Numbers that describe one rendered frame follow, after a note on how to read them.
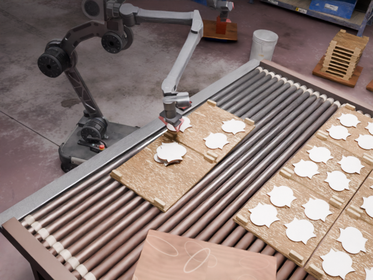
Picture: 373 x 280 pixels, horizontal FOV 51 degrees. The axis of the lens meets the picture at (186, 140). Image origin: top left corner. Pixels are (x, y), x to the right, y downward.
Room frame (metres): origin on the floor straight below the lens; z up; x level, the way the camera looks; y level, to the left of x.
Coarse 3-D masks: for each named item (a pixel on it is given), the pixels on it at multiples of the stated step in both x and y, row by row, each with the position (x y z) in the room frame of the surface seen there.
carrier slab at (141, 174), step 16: (160, 144) 1.55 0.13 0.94; (128, 160) 1.41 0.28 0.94; (144, 160) 1.42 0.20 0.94; (192, 160) 1.45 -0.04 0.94; (112, 176) 1.29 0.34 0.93; (128, 176) 1.29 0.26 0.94; (144, 176) 1.31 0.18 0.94; (160, 176) 1.32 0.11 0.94; (176, 176) 1.33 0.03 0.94; (192, 176) 1.34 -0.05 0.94; (144, 192) 1.20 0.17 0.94; (160, 192) 1.21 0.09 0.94; (176, 192) 1.22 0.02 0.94; (160, 208) 1.12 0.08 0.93
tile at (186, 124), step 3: (183, 117) 1.66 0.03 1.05; (186, 120) 1.63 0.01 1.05; (189, 120) 1.64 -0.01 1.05; (168, 123) 1.58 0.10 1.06; (183, 123) 1.60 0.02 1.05; (186, 123) 1.60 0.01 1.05; (189, 123) 1.61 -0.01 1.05; (168, 126) 1.56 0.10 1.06; (171, 126) 1.56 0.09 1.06; (183, 126) 1.58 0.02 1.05; (186, 126) 1.58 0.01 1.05; (189, 126) 1.58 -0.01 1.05; (168, 129) 1.54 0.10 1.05; (171, 129) 1.53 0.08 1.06; (174, 129) 1.54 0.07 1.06; (180, 129) 1.55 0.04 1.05; (183, 129) 1.55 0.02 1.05; (183, 132) 1.54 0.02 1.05
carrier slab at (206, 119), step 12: (204, 108) 1.92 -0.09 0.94; (216, 108) 1.93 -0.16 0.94; (192, 120) 1.79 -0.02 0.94; (204, 120) 1.80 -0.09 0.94; (216, 120) 1.81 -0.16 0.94; (228, 120) 1.83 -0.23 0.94; (240, 120) 1.84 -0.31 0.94; (180, 132) 1.67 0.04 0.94; (192, 132) 1.68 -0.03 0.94; (204, 132) 1.69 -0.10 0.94; (216, 132) 1.70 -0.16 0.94; (192, 144) 1.58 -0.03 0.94; (204, 144) 1.59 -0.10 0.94; (228, 144) 1.61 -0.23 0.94
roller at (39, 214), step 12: (252, 72) 2.44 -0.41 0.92; (240, 84) 2.28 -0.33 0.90; (216, 96) 2.09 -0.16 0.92; (144, 144) 1.56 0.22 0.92; (132, 156) 1.47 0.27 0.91; (108, 168) 1.35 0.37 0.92; (84, 180) 1.26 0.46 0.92; (96, 180) 1.28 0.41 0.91; (72, 192) 1.17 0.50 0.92; (48, 204) 1.09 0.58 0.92; (60, 204) 1.11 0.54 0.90; (36, 216) 1.02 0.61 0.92
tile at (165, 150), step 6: (174, 144) 1.51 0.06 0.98; (162, 150) 1.46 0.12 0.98; (168, 150) 1.46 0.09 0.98; (174, 150) 1.47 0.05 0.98; (180, 150) 1.47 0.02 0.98; (162, 156) 1.41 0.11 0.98; (168, 156) 1.42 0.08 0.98; (174, 156) 1.42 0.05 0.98; (180, 156) 1.43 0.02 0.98; (168, 162) 1.38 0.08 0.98
